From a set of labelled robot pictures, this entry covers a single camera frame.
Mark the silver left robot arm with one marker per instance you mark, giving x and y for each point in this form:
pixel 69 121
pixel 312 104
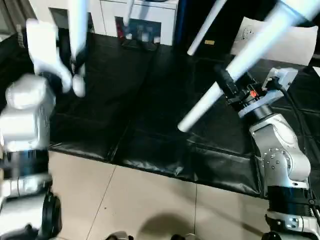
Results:
pixel 25 150

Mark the dark grey robot body part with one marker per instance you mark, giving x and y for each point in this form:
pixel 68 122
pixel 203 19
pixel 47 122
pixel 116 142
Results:
pixel 184 236
pixel 120 236

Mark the white plastic table leg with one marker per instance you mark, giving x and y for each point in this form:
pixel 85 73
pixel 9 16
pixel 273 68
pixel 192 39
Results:
pixel 207 27
pixel 128 12
pixel 250 55
pixel 79 40

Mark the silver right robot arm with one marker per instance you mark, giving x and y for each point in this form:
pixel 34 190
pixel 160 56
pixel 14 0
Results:
pixel 280 155

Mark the white cabinet with glass doors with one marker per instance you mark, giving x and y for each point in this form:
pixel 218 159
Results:
pixel 110 15

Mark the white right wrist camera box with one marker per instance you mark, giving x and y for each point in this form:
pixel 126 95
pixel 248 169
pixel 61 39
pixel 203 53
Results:
pixel 281 77

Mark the white plastic bag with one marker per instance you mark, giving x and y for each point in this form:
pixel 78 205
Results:
pixel 295 42

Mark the small tan label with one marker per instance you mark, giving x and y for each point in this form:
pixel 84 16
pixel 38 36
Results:
pixel 209 43

